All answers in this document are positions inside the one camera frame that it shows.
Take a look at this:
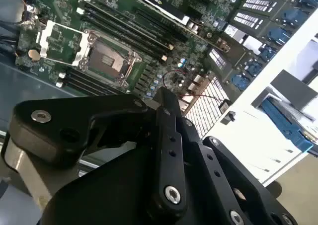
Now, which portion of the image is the hard disk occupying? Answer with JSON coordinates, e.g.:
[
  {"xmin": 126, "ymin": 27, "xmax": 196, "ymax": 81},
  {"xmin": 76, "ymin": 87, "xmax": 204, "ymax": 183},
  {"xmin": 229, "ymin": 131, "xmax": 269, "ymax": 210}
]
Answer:
[{"xmin": 259, "ymin": 97, "xmax": 318, "ymax": 158}]

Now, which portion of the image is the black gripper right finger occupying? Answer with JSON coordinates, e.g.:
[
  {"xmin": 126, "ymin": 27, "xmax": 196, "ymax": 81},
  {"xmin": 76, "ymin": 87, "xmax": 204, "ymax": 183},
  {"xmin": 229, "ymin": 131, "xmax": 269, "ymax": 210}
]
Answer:
[{"xmin": 163, "ymin": 87, "xmax": 299, "ymax": 225}]

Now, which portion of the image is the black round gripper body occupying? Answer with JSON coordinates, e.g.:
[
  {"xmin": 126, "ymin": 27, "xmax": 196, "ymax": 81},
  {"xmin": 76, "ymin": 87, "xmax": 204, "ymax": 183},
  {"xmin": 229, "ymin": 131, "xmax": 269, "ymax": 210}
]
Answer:
[{"xmin": 39, "ymin": 144, "xmax": 226, "ymax": 225}]

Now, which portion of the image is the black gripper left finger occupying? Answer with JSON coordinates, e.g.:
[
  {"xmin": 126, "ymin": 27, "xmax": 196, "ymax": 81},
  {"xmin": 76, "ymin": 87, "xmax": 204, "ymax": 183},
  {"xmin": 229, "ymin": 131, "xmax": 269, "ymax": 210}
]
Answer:
[{"xmin": 8, "ymin": 85, "xmax": 188, "ymax": 218}]

